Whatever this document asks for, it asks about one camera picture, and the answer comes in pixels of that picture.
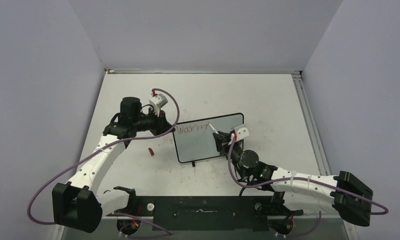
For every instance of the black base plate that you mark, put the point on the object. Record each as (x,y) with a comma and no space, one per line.
(206,213)

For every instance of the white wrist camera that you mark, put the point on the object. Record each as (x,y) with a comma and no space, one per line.
(158,101)
(239,133)

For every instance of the black framed whiteboard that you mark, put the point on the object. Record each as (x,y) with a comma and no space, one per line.
(194,139)

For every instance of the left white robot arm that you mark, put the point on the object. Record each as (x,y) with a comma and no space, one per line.
(76,203)

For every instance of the aluminium rail frame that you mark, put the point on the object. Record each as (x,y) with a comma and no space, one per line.
(273,113)

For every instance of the white whiteboard marker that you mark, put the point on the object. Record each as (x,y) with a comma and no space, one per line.
(213,128)

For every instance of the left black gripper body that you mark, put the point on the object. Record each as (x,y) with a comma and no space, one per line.
(157,122)

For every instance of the red marker cap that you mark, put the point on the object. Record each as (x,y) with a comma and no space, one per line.
(151,151)

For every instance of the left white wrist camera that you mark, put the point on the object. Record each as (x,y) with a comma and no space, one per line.
(158,101)

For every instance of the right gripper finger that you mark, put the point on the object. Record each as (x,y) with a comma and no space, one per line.
(219,141)
(225,134)

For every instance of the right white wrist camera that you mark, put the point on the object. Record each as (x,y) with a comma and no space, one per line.
(239,133)

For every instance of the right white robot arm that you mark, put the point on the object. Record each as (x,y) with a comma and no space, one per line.
(343,194)

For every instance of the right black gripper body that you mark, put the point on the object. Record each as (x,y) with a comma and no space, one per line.
(237,151)

